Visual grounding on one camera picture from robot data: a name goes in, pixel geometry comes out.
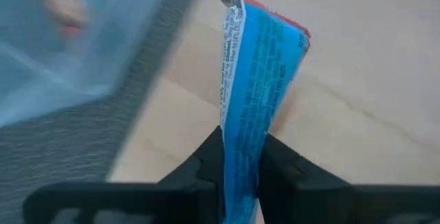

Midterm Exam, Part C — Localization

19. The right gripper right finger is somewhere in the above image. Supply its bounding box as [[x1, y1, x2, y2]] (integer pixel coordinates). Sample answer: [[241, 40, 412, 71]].
[[256, 133, 440, 224]]

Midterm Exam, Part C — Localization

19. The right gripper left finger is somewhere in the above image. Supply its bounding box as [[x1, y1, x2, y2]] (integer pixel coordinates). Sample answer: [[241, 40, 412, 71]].
[[22, 125, 228, 224]]

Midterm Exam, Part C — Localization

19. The blue granola bar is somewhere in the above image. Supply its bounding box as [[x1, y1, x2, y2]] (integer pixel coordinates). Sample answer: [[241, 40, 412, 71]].
[[218, 0, 312, 224]]

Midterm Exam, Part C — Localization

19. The dark grey woven mat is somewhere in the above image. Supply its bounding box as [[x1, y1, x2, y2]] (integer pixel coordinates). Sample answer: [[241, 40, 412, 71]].
[[0, 0, 207, 224]]

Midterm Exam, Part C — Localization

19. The clear tall plastic container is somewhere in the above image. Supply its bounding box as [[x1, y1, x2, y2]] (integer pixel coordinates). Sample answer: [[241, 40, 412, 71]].
[[0, 0, 173, 128]]

